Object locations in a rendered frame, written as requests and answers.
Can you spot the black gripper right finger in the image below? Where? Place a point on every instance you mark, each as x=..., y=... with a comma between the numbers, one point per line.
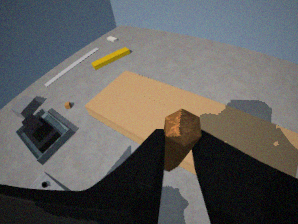
x=241, y=190

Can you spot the yellow rectangular bar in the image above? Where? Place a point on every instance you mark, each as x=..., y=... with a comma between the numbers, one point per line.
x=109, y=58

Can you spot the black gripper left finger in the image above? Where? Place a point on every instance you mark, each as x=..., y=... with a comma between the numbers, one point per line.
x=130, y=194

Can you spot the tan wooden board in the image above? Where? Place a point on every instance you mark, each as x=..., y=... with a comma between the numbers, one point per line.
x=135, y=106

